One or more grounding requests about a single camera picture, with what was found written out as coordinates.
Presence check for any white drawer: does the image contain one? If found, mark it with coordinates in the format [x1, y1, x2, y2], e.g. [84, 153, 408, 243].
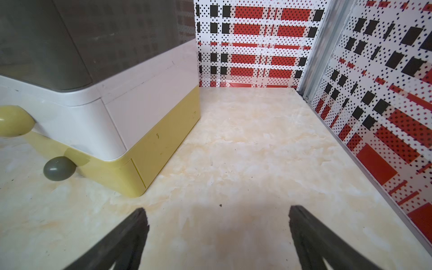
[0, 38, 200, 162]

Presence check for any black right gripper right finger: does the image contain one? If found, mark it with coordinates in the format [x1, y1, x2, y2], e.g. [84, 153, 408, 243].
[289, 205, 380, 270]

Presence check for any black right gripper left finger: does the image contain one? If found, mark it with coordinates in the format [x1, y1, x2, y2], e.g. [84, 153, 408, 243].
[66, 208, 150, 270]

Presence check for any three-tier plastic drawer cabinet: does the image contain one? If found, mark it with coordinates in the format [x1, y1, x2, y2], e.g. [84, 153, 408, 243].
[1, 1, 200, 198]

